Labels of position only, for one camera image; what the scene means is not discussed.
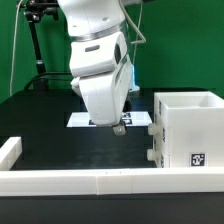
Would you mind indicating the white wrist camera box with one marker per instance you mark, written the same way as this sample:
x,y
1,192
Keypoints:
x,y
97,56

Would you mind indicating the white front drawer box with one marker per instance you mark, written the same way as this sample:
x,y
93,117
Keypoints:
x,y
162,160

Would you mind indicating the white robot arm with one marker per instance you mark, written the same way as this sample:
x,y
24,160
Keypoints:
x,y
93,19

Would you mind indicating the white U-shaped fence wall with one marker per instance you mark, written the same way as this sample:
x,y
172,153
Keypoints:
x,y
102,181

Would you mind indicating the white drawer cabinet frame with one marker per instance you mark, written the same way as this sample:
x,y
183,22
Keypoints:
x,y
194,128

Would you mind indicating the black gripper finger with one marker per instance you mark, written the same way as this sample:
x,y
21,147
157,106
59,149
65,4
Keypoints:
x,y
120,129

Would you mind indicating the black camera tripod stand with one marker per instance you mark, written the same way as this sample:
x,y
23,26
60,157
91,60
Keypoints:
x,y
47,29

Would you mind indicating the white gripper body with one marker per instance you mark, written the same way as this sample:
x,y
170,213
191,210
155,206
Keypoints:
x,y
104,95

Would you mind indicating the white drawer box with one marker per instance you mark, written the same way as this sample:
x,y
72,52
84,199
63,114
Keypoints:
x,y
162,160
155,129

